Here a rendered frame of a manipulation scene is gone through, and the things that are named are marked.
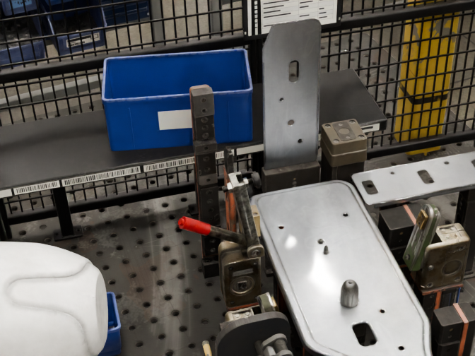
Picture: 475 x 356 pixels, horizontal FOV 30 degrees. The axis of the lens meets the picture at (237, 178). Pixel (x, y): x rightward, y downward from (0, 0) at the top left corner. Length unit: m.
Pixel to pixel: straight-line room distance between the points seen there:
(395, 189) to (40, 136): 0.76
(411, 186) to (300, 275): 0.34
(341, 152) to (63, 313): 1.08
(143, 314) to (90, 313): 1.12
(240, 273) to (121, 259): 0.57
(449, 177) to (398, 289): 0.34
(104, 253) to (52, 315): 1.29
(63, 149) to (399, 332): 0.80
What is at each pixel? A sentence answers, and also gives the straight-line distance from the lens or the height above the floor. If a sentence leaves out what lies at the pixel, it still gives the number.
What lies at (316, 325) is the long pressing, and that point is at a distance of 1.53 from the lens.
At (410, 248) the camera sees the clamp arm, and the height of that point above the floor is 1.02.
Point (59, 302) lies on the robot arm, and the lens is 0.84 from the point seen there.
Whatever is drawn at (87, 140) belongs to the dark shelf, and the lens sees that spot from 1.91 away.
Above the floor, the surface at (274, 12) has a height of 1.20.
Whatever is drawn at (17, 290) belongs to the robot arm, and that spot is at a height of 1.57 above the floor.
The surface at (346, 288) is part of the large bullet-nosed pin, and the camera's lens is 1.54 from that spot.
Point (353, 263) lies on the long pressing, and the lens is 1.64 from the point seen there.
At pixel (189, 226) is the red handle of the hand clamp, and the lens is 1.51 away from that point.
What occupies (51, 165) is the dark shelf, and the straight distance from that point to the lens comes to 1.86.
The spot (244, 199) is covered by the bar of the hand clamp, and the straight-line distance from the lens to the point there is 1.49.
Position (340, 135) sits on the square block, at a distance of 1.84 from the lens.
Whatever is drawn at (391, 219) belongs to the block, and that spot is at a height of 0.98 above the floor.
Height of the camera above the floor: 2.15
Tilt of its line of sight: 39 degrees down
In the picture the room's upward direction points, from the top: 2 degrees counter-clockwise
